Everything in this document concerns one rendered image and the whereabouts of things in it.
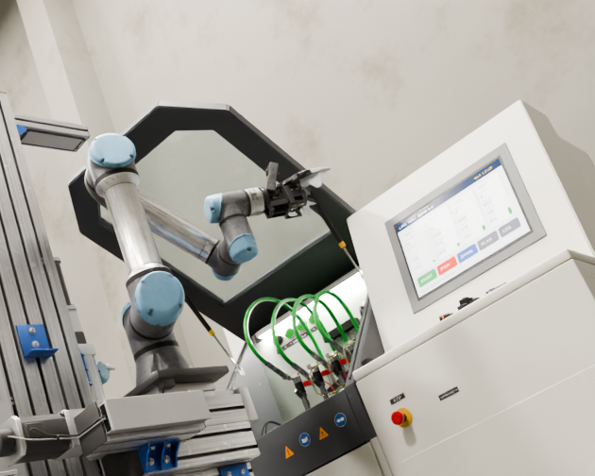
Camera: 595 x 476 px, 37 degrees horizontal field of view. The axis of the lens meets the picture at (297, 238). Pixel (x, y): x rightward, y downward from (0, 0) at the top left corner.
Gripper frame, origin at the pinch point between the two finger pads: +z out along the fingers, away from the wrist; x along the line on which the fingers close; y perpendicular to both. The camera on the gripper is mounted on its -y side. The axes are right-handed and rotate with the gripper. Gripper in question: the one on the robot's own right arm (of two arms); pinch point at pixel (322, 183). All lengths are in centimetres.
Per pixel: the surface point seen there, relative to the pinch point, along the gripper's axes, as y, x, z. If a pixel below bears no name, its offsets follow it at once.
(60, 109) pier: -333, -303, 21
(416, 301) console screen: 28.3, -28.8, 27.9
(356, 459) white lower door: 65, -41, -7
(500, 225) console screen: 25, -1, 47
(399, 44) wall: -166, -111, 155
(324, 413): 49, -42, -9
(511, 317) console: 58, 9, 25
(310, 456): 57, -51, -15
